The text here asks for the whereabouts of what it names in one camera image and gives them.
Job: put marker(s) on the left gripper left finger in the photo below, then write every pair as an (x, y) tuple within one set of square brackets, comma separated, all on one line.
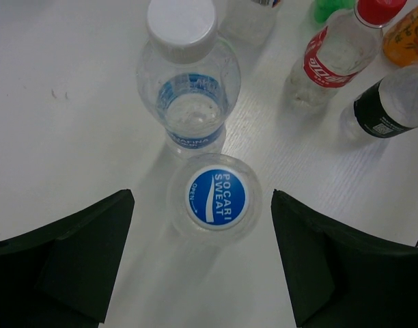
[(63, 274)]

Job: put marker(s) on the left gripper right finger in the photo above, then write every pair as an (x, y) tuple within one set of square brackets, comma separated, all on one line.
[(338, 276)]

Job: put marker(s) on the clear Pocari bottle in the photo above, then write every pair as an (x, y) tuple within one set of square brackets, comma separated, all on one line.
[(214, 199)]

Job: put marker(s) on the black-cap black-label bottle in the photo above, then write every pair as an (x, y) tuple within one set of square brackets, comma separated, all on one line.
[(385, 110)]

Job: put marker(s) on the small red-cap cola bottle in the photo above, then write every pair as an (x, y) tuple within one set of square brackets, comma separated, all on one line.
[(348, 43)]

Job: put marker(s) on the Aquafina bottle white cap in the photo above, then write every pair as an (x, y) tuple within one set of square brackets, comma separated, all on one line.
[(188, 76)]

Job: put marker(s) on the orange juice bottle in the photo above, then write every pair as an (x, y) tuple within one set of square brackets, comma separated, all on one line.
[(400, 43)]

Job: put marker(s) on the green soda bottle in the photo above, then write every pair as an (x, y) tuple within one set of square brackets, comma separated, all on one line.
[(322, 9)]

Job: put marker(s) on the clear bottle colourful label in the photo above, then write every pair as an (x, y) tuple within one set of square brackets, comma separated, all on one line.
[(250, 21)]

